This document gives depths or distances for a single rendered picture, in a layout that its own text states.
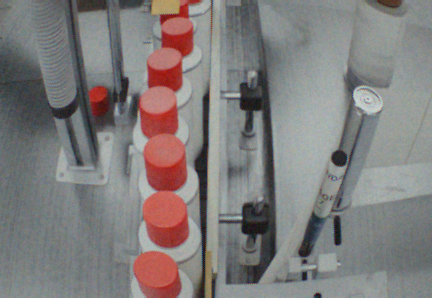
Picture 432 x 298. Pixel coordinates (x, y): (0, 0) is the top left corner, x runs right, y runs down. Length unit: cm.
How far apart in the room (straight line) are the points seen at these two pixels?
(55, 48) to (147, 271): 19
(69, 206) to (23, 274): 14
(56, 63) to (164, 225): 16
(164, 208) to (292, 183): 29
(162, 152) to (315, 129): 33
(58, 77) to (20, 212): 34
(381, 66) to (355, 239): 25
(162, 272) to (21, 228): 38
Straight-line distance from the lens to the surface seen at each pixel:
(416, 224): 67
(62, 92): 44
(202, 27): 63
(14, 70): 94
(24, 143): 80
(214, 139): 63
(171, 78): 48
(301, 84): 76
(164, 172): 41
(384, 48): 69
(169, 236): 39
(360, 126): 50
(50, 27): 39
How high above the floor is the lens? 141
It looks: 53 degrees down
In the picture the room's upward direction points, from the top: 1 degrees clockwise
